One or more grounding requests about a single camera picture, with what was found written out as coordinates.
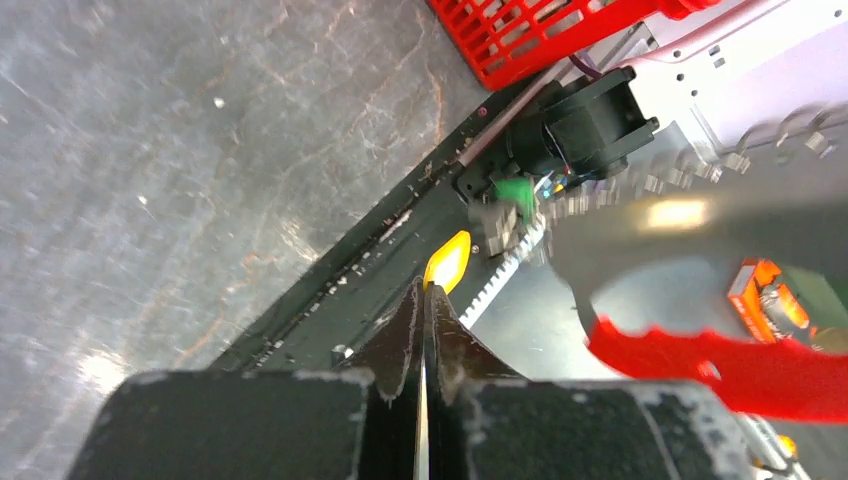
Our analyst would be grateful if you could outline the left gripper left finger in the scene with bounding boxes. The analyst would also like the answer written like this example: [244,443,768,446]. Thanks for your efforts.
[68,281,424,479]

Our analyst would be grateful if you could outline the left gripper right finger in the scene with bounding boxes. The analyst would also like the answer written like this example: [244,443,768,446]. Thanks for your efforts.
[423,284,753,479]

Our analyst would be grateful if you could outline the yellow tagged key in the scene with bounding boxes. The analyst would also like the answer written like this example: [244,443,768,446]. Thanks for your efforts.
[423,230,472,293]

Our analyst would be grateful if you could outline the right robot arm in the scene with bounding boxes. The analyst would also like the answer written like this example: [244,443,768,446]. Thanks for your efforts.
[454,1,847,202]

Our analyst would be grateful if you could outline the orange box on shelf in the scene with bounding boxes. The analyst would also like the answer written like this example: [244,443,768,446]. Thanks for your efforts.
[727,257,816,346]

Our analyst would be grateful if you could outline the red plastic basket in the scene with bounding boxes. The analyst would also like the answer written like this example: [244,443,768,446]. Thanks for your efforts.
[428,0,719,91]

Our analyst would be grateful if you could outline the white cable duct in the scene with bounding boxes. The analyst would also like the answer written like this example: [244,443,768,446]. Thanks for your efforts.
[459,223,545,329]

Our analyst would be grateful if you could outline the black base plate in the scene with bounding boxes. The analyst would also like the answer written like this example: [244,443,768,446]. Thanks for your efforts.
[210,62,570,372]

